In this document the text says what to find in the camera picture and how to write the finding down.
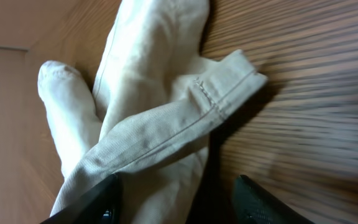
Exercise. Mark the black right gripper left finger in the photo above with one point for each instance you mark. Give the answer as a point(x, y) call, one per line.
point(99, 205)

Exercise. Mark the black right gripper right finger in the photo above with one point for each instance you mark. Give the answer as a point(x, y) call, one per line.
point(255, 205)

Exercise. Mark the beige cotton shorts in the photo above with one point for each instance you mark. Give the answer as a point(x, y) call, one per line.
point(148, 116)

